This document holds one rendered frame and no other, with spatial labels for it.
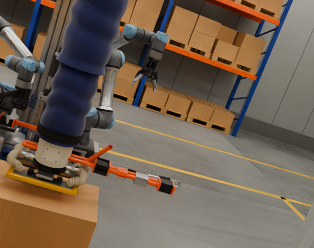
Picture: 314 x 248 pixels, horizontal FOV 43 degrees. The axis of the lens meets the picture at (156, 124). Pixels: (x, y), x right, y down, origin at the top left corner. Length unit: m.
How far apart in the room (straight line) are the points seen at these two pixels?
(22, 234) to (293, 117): 11.06
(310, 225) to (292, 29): 8.07
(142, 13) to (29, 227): 7.60
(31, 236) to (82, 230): 0.24
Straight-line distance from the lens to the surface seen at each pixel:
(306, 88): 12.46
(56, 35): 2.62
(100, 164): 2.00
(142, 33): 2.31
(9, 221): 2.00
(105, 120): 2.60
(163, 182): 2.07
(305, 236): 4.61
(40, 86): 2.68
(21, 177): 1.97
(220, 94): 11.34
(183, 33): 9.41
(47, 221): 1.97
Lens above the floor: 1.89
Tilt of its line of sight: 13 degrees down
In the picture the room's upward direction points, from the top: 20 degrees clockwise
